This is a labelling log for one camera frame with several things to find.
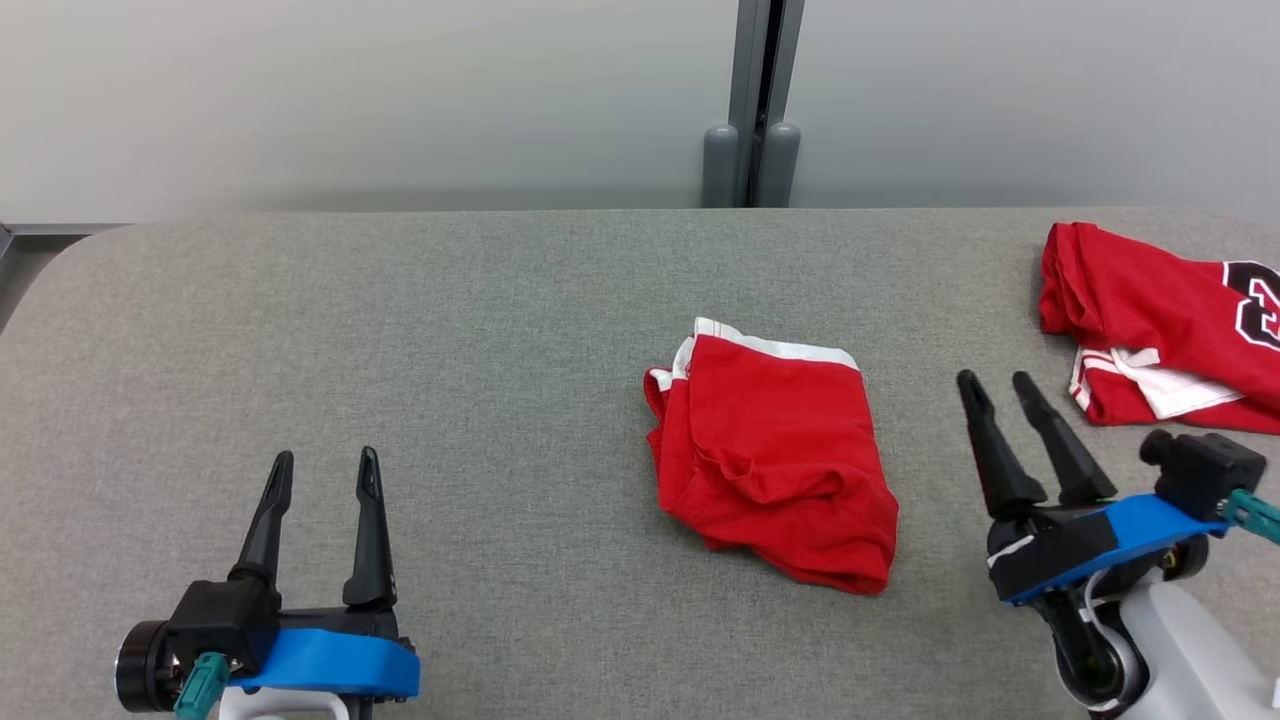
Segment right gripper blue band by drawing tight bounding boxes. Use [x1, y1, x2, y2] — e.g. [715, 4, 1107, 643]
[957, 370, 1231, 607]

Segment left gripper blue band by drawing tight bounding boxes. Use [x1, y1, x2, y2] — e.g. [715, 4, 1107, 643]
[115, 447, 421, 716]

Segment red basketball jersey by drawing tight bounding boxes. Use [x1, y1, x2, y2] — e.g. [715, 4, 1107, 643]
[1038, 221, 1280, 436]

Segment red shorts with white stripe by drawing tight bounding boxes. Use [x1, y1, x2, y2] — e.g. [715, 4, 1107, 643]
[643, 317, 900, 597]

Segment grey fabric sofa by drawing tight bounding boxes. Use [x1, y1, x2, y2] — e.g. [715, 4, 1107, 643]
[0, 207, 1280, 720]

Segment teal left camera cable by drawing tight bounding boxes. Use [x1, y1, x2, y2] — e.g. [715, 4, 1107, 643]
[173, 652, 233, 720]

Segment teal camera cable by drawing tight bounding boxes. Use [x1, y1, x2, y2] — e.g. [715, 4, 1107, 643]
[173, 652, 233, 720]
[1222, 488, 1280, 546]

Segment teal right camera cable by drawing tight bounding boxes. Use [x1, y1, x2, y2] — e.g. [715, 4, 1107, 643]
[1222, 488, 1280, 546]

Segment grey cylinder post foot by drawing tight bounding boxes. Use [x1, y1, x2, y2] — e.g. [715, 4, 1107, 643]
[762, 121, 802, 209]
[702, 123, 740, 209]

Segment grey door frame post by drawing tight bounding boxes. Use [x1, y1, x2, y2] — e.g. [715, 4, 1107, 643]
[728, 0, 806, 209]

